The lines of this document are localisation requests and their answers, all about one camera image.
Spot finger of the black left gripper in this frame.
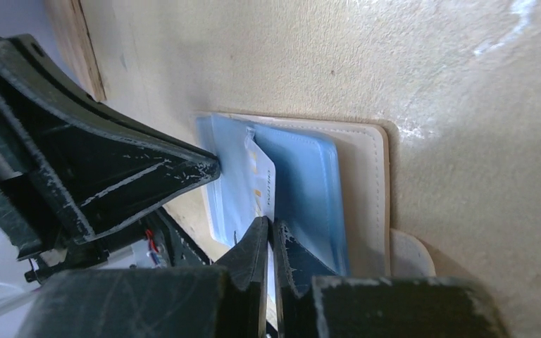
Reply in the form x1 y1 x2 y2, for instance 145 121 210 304
0 35 220 260

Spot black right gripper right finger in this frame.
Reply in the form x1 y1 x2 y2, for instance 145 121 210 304
273 222 510 337

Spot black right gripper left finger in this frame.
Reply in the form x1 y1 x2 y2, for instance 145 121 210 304
18 217 270 337

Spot brown wooden board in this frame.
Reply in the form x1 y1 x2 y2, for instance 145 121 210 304
44 0 106 101

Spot silver VIP credit card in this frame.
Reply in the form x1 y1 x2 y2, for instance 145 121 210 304
244 127 278 329

